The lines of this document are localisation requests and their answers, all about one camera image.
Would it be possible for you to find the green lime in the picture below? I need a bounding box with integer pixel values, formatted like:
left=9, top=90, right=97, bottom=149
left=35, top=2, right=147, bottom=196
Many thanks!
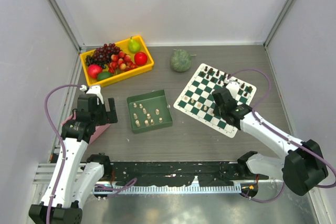
left=97, top=71, right=113, bottom=82

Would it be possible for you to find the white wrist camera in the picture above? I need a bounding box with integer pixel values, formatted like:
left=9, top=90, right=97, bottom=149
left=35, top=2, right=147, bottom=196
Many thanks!
left=79, top=85, right=104, bottom=104
left=224, top=78, right=240, bottom=101

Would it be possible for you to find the red peach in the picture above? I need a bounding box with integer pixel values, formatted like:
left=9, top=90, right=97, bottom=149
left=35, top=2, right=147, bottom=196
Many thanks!
left=88, top=64, right=103, bottom=79

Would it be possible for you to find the pink plastic box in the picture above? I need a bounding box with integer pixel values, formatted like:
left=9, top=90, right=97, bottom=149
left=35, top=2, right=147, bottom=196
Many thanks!
left=61, top=114, right=112, bottom=145

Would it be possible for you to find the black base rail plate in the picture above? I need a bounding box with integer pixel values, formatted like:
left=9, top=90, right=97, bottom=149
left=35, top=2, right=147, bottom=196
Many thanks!
left=99, top=161, right=268, bottom=187

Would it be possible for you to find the green white chess board mat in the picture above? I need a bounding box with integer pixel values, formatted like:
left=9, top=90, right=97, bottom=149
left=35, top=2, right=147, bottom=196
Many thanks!
left=174, top=63, right=257, bottom=138

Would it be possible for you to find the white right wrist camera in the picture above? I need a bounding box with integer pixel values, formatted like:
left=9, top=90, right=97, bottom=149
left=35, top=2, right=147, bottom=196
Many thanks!
left=224, top=78, right=240, bottom=101

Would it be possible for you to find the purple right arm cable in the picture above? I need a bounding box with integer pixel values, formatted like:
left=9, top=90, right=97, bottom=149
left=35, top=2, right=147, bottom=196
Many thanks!
left=227, top=68, right=336, bottom=203

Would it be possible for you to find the red apple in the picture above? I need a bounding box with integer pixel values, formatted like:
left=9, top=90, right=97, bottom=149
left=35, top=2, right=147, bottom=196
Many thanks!
left=134, top=51, right=148, bottom=66

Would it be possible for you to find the dark blue grape bunch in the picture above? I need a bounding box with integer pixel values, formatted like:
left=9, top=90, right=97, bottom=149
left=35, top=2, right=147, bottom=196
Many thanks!
left=86, top=55, right=106, bottom=69

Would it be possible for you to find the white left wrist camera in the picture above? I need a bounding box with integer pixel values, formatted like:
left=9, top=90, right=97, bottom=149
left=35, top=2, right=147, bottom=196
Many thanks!
left=79, top=85, right=104, bottom=104

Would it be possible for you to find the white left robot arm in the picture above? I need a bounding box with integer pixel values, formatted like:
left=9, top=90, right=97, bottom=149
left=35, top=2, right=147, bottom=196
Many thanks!
left=28, top=94, right=118, bottom=223

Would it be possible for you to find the green melon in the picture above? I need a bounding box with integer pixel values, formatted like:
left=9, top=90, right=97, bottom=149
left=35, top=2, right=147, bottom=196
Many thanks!
left=170, top=49, right=196, bottom=72

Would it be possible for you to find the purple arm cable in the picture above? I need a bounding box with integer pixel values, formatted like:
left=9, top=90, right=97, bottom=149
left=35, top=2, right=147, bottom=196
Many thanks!
left=43, top=84, right=86, bottom=224
left=227, top=68, right=336, bottom=203

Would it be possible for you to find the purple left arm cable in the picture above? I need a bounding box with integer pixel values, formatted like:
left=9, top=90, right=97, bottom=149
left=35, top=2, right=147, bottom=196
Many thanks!
left=43, top=84, right=86, bottom=224

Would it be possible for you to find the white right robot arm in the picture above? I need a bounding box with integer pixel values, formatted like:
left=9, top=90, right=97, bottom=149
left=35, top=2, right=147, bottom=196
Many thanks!
left=212, top=87, right=329, bottom=196

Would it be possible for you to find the red cherry cluster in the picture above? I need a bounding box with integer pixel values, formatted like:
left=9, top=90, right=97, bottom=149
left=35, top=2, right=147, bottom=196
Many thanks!
left=108, top=51, right=138, bottom=75

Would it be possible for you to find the green pear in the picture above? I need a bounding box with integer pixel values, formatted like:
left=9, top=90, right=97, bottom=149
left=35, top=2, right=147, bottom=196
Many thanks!
left=128, top=37, right=141, bottom=54

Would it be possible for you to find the dark red grape bunch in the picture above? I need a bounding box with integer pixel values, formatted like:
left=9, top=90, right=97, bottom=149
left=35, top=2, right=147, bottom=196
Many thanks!
left=93, top=43, right=122, bottom=64

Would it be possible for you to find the yellow plastic fruit bin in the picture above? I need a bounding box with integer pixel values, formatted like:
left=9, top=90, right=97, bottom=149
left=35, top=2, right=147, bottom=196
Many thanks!
left=80, top=36, right=154, bottom=87

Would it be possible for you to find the green plastic tray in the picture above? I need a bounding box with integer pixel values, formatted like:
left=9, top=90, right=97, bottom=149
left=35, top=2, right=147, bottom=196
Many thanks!
left=127, top=90, right=173, bottom=134

